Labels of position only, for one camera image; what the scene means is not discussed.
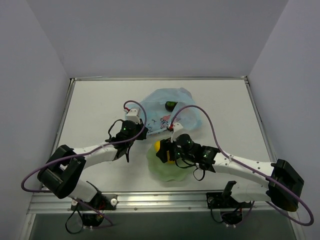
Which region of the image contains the red green fake fruit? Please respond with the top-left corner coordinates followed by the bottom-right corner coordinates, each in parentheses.
top-left (165, 101), bottom-right (177, 112)

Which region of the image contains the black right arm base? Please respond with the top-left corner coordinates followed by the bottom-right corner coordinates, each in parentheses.
top-left (206, 192), bottom-right (255, 228)

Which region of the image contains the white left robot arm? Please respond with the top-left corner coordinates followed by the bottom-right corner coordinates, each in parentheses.
top-left (37, 119), bottom-right (148, 210)

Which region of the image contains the aluminium table frame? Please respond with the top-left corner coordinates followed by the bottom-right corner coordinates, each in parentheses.
top-left (25, 77), bottom-right (304, 240)

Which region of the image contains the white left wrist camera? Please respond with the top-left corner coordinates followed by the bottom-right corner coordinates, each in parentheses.
top-left (125, 108), bottom-right (141, 125)

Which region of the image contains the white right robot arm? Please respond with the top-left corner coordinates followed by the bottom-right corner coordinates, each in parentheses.
top-left (154, 133), bottom-right (304, 212)

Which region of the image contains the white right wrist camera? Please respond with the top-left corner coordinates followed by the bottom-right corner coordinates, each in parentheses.
top-left (170, 122), bottom-right (184, 143)

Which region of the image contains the blue printed plastic bag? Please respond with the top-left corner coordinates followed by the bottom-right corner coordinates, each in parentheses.
top-left (140, 87), bottom-right (202, 136)

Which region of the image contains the yellow fake fruit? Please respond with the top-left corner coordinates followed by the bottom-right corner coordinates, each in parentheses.
top-left (154, 140), bottom-right (176, 164)

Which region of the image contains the green scalloped glass bowl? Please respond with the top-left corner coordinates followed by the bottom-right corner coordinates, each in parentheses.
top-left (146, 146), bottom-right (195, 188)

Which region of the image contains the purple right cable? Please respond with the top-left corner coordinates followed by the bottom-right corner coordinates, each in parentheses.
top-left (169, 104), bottom-right (315, 226)

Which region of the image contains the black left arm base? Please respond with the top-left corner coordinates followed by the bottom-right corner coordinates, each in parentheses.
top-left (71, 192), bottom-right (118, 230)

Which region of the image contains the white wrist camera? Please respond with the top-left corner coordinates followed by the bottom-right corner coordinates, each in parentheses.
top-left (170, 122), bottom-right (184, 143)
top-left (125, 108), bottom-right (141, 125)

